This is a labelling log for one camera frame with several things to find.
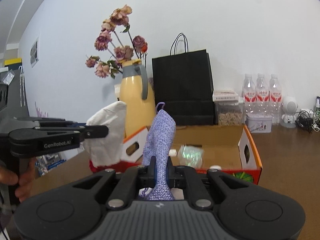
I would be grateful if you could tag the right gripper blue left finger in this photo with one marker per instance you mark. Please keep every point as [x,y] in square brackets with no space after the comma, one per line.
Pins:
[147,174]

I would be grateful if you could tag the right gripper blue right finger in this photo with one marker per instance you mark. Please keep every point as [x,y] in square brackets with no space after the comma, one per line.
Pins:
[173,178]

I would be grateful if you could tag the purple knitted pouch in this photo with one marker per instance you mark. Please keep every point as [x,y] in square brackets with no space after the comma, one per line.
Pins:
[158,144]

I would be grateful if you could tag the white cloth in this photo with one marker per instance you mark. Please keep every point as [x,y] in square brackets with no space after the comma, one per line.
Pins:
[106,150]

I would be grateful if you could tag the person's left hand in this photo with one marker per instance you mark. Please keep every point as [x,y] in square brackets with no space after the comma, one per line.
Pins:
[24,180]

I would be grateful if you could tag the iridescent glitter plastic bag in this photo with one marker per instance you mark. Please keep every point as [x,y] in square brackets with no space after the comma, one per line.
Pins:
[190,156]

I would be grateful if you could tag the orange cardboard box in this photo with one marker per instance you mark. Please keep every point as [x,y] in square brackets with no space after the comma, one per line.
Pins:
[230,147]

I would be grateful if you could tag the clear jar of seeds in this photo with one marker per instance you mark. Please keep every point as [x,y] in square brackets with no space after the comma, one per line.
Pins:
[229,113]

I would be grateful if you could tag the yellow thermos jug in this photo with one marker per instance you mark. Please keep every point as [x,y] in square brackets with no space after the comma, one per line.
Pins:
[137,93]

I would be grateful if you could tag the black paper shopping bag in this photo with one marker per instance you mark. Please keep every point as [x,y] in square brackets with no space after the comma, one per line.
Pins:
[183,81]

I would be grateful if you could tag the white red flat box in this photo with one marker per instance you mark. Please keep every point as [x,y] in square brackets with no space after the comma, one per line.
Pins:
[225,95]

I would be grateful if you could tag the white patterned tin box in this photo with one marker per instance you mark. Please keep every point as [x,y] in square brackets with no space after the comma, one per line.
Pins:
[259,123]

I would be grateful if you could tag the left water bottle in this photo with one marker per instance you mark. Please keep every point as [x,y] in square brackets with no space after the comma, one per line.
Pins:
[249,95]

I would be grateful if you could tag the water bottle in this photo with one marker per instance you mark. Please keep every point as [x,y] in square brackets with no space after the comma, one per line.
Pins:
[275,98]
[249,95]
[263,94]

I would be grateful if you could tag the middle water bottle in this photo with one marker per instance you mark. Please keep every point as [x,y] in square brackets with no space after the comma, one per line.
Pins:
[263,94]

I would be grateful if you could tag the right water bottle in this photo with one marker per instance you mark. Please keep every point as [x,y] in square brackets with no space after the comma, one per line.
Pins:
[275,98]

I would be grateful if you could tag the dried pink flower bouquet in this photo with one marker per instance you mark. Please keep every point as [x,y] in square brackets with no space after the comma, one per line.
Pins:
[116,39]

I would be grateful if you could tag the white robot figurine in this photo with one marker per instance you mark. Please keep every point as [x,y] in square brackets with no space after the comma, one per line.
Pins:
[289,108]

